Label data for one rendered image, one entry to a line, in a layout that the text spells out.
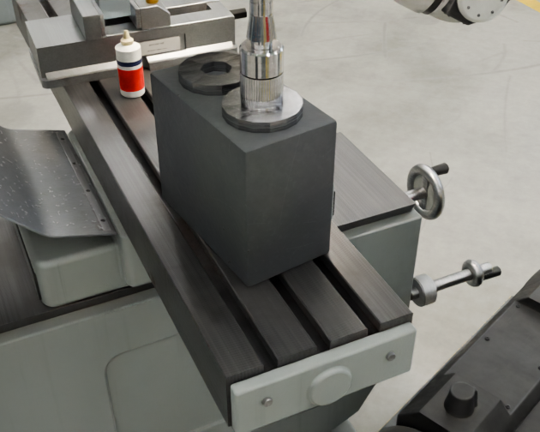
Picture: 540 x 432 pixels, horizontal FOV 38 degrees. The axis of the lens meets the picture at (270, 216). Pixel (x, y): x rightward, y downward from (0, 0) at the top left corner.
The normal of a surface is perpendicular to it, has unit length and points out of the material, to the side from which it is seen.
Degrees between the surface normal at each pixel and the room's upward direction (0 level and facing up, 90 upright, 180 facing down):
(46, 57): 90
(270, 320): 0
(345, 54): 0
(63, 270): 90
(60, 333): 90
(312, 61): 0
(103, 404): 90
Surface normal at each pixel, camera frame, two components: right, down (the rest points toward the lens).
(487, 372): 0.00, -0.80
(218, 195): -0.83, 0.33
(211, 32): 0.38, 0.55
